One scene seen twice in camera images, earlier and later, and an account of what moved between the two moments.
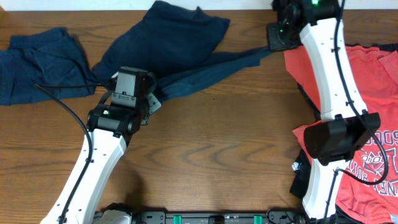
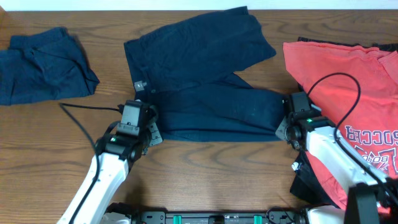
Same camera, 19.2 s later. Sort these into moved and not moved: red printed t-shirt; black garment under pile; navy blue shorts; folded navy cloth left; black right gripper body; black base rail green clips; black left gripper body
Moved: black left gripper body; black right gripper body; navy blue shorts
Not moved: black garment under pile; folded navy cloth left; black base rail green clips; red printed t-shirt
